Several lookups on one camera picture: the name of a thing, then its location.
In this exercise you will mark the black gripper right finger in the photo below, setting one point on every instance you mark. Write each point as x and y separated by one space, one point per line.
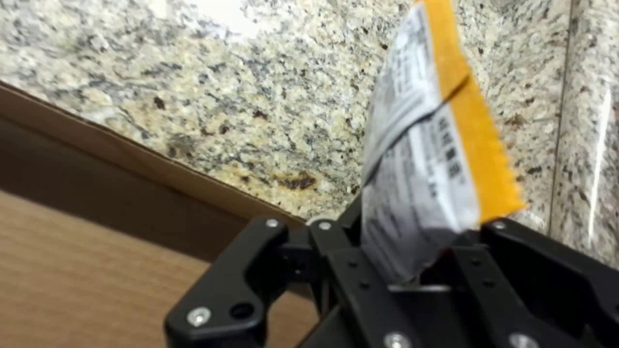
516 282

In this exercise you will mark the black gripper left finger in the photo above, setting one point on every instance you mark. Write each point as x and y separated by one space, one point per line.
349 282

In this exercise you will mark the yellow cartoon candy sachet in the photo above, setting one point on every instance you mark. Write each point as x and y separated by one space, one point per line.
427 147

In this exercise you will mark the shallow brown cardboard box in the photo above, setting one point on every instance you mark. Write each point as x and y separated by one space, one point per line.
98 243

